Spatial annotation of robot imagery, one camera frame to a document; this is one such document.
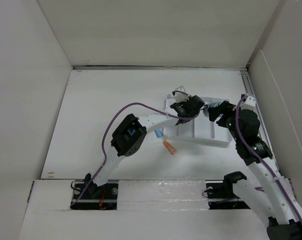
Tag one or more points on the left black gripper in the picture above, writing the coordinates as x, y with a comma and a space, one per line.
181, 103

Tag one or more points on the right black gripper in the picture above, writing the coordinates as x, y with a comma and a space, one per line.
225, 108

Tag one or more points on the blue putty jar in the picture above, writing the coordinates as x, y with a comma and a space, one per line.
208, 106

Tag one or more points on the white plastic organizer tray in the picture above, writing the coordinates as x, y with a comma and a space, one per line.
201, 131

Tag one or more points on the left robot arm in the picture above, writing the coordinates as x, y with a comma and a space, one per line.
129, 135

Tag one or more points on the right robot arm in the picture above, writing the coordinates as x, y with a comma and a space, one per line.
273, 201

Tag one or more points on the blue correction tape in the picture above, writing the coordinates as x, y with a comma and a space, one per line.
158, 133

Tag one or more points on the orange correction tape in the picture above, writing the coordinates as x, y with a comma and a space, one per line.
169, 147

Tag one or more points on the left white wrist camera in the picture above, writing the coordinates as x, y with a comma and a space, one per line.
180, 94

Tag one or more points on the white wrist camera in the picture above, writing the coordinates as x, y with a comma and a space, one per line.
180, 94
248, 102

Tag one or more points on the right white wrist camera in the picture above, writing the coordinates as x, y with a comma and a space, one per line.
248, 102

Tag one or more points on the aluminium rail right side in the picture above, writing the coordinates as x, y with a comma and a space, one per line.
263, 134

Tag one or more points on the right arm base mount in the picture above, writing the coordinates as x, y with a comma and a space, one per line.
220, 195

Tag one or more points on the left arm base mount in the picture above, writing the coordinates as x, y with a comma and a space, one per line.
101, 198

